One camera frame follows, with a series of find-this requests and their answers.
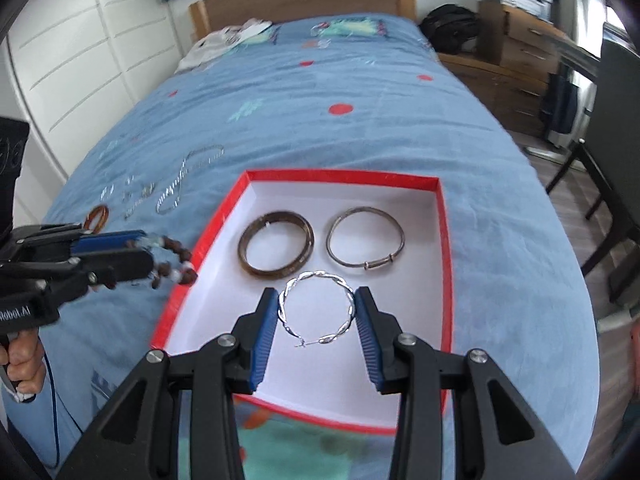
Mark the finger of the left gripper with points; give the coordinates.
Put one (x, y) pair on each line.
(104, 242)
(110, 267)

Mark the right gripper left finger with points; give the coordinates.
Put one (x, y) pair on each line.
(254, 334)

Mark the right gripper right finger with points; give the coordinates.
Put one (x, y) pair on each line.
(378, 331)

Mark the red jewelry box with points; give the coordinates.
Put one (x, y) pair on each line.
(316, 371)

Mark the person's left hand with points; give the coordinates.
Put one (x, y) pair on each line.
(24, 359)

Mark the amber resin bangle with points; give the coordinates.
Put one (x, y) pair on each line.
(96, 219)

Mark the thin silver bangle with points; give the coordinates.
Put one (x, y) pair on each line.
(364, 238)

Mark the dark brown bangle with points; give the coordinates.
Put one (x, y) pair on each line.
(275, 245)

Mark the white wardrobe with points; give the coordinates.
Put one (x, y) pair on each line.
(77, 68)

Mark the white cloth on bed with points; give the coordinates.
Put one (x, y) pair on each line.
(221, 41)

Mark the blue patterned bedspread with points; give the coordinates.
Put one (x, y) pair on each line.
(384, 103)

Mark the dark blue bag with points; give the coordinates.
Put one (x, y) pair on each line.
(559, 105)

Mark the grey office chair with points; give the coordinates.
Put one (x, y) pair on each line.
(610, 149)

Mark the black backpack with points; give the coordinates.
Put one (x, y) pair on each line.
(449, 28)

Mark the wooden drawer cabinet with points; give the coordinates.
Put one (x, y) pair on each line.
(510, 67)

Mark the glass desk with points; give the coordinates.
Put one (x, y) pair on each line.
(577, 58)

